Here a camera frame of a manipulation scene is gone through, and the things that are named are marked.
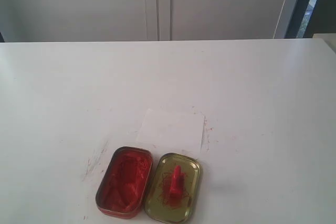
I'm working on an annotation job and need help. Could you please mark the red stamp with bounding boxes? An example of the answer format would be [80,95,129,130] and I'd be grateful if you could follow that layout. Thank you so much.
[169,165,184,199]

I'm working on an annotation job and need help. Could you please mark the red ink pad tin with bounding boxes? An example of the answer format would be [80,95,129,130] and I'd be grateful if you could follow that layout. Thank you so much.
[95,146,153,219]

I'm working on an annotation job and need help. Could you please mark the white paper sheet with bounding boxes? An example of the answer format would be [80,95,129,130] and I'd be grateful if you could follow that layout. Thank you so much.
[136,109,205,154]

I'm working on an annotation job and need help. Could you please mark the gold tin lid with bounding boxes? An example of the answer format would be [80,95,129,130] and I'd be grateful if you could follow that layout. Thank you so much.
[144,153,202,223]

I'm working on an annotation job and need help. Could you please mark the white cabinet doors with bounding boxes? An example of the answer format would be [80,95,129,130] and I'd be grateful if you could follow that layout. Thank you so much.
[1,0,297,42]

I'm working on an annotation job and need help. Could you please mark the dark window frame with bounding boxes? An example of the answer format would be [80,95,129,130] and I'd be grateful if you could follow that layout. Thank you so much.
[285,0,335,39]

